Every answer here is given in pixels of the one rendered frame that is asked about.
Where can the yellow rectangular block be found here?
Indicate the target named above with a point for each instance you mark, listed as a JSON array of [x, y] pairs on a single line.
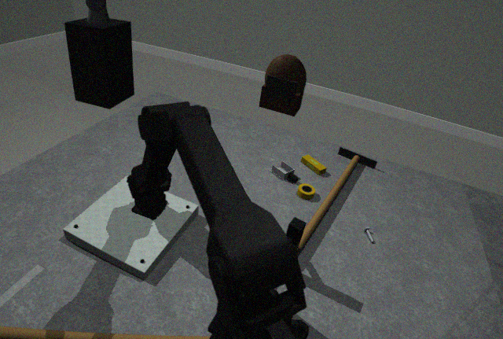
[[310, 162]]

